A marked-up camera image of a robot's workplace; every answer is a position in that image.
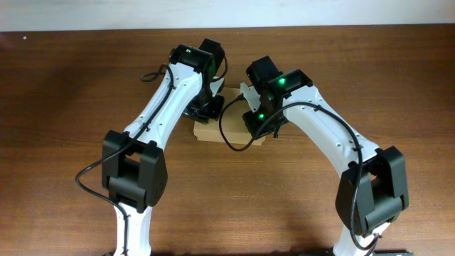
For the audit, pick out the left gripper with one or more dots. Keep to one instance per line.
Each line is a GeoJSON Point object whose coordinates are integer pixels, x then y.
{"type": "Point", "coordinates": [207, 116]}

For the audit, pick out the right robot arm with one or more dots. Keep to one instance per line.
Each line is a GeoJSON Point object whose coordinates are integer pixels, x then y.
{"type": "Point", "coordinates": [372, 190]}

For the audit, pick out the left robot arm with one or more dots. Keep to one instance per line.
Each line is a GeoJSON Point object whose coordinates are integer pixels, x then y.
{"type": "Point", "coordinates": [134, 168]}

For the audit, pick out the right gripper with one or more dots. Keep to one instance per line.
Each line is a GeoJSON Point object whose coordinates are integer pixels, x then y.
{"type": "Point", "coordinates": [252, 122]}

